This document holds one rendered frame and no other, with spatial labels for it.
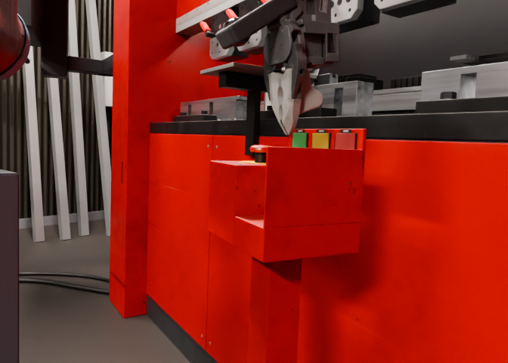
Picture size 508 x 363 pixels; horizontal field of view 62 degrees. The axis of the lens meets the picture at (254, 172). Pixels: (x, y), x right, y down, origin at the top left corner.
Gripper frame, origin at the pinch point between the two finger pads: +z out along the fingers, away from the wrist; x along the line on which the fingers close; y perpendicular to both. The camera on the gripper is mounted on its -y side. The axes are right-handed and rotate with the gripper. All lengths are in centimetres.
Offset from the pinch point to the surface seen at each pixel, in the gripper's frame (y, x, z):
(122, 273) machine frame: -3, 138, 64
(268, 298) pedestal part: -2.3, 2.2, 25.7
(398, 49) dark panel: 89, 65, -25
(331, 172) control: 4.4, -4.9, 6.6
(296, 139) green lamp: 9.8, 12.1, 2.6
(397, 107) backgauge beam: 62, 39, -4
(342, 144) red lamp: 9.8, -0.7, 3.2
